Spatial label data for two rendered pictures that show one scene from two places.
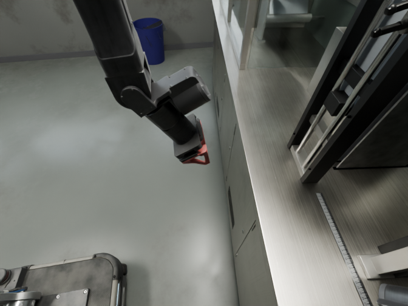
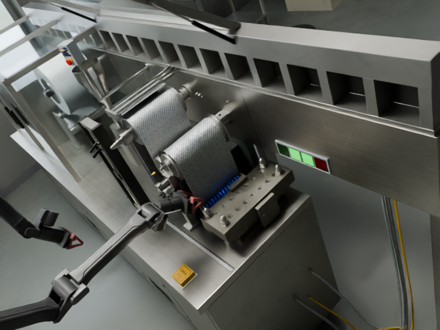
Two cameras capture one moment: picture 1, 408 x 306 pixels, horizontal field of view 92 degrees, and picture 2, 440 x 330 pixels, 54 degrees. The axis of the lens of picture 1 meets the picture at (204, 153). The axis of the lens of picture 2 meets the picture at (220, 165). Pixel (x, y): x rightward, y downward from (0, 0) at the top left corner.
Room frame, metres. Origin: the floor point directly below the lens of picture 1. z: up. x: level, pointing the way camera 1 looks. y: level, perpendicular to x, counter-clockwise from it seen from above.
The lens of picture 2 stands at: (-1.32, -0.04, 2.20)
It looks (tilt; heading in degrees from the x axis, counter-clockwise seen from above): 37 degrees down; 336
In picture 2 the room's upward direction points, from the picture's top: 24 degrees counter-clockwise
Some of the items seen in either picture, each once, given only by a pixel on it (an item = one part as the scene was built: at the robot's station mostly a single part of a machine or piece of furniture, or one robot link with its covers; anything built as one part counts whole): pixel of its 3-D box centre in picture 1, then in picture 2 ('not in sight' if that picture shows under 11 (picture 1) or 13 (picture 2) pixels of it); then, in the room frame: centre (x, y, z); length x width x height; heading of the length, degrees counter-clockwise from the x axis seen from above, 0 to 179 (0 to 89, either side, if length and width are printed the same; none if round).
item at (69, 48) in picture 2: not in sight; (70, 54); (0.60, -0.46, 1.66); 0.07 x 0.07 x 0.10; 18
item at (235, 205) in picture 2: not in sight; (248, 198); (-0.13, -0.62, 1.00); 0.40 x 0.16 x 0.06; 92
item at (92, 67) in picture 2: not in sight; (88, 70); (0.77, -0.53, 1.50); 0.14 x 0.14 x 0.06
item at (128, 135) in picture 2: not in sight; (127, 135); (0.30, -0.42, 1.33); 0.06 x 0.06 x 0.06; 2
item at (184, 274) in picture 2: not in sight; (183, 275); (-0.12, -0.23, 0.91); 0.07 x 0.07 x 0.02; 2
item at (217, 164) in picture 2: not in sight; (213, 176); (-0.01, -0.58, 1.11); 0.23 x 0.01 x 0.18; 92
